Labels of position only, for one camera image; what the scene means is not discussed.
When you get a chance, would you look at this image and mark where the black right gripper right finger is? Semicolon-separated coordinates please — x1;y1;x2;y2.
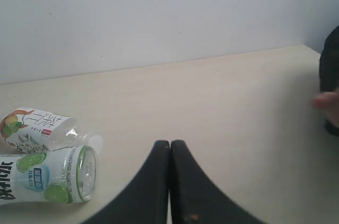
171;140;261;224

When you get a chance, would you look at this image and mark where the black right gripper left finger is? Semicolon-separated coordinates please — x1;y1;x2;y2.
85;140;170;224

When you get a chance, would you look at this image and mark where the lime label bottle white cap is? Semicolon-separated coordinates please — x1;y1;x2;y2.
1;146;97;205

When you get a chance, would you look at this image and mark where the tea bottle orange green label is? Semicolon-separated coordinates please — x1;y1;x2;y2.
1;107;103;154

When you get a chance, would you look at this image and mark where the black sleeve forearm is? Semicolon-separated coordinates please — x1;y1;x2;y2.
318;24;339;137

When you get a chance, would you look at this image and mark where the person's open hand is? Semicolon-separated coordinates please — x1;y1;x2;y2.
312;92;338;128

